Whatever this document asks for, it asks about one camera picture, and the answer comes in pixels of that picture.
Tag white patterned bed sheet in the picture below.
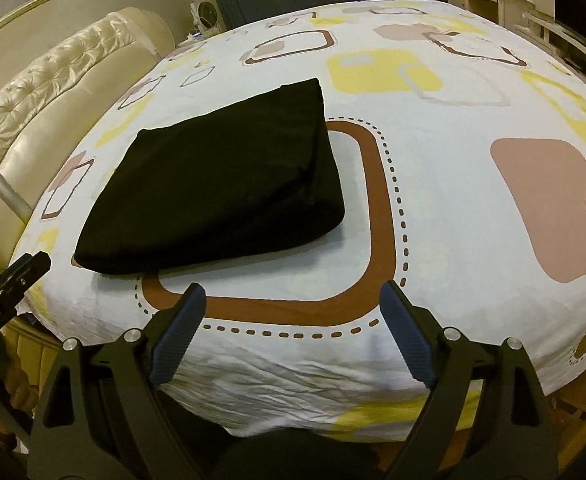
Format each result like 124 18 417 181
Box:
10 0 586 441

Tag black pants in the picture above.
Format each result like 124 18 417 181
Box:
73 77 346 276

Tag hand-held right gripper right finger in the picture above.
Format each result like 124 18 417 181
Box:
380 280 558 480

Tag person's left hand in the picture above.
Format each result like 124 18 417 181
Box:
0 347 41 436

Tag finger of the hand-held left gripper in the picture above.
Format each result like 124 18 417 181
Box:
0 252 51 306

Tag white low cabinet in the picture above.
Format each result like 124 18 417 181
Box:
523 10 586 91

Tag cream tufted headboard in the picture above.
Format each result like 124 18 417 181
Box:
0 7 176 261

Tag grey metal pole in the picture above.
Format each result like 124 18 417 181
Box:
0 147 34 223

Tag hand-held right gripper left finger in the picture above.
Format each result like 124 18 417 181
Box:
28 282 207 480

